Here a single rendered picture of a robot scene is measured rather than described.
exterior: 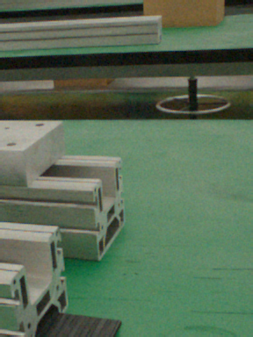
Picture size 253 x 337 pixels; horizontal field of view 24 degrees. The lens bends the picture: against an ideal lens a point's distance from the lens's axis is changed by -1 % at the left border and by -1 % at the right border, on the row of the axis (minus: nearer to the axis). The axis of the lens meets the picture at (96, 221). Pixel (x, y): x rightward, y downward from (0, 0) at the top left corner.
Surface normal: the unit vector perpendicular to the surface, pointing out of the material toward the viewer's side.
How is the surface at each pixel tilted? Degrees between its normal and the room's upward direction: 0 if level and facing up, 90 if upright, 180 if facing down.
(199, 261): 0
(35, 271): 90
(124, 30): 90
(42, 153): 90
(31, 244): 90
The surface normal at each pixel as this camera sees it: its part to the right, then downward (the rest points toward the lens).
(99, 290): -0.07, -0.91
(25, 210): -0.32, 0.41
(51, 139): 0.95, 0.07
